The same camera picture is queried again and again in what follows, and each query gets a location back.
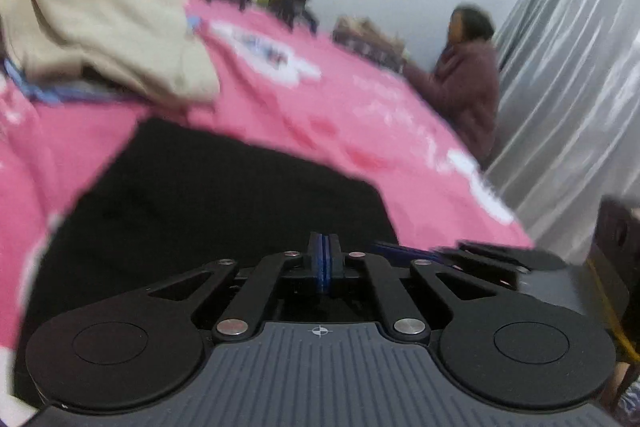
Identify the light blue cloth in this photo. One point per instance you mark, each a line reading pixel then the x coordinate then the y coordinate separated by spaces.
pixel 50 94

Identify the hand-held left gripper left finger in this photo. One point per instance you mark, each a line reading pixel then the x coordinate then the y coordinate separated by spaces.
pixel 316 264

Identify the stack of folded clothes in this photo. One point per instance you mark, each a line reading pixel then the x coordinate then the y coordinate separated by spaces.
pixel 367 44

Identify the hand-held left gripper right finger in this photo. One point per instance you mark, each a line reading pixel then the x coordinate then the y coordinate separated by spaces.
pixel 331 264

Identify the pink floral blanket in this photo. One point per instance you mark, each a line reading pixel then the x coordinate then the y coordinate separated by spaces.
pixel 300 107

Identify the cream fleece garment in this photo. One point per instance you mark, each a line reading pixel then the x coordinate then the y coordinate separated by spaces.
pixel 100 22

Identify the person's right forearm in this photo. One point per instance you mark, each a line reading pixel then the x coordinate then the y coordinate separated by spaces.
pixel 625 382

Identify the black sweater with white print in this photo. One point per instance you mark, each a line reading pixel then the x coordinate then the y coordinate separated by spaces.
pixel 200 207

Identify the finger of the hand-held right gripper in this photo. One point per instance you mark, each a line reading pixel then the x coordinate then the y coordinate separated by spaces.
pixel 515 257
pixel 425 255

